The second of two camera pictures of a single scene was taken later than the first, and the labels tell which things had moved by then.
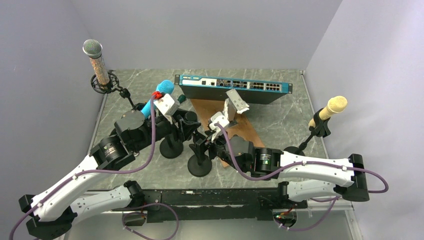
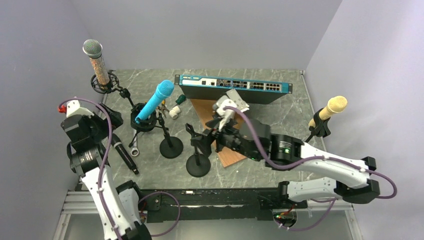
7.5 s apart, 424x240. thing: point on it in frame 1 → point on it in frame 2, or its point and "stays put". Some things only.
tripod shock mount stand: x=114 y=82 stays put
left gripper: x=187 y=127 → x=104 y=122
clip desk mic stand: x=200 y=164 stays put
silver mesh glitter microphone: x=93 y=49 stays put
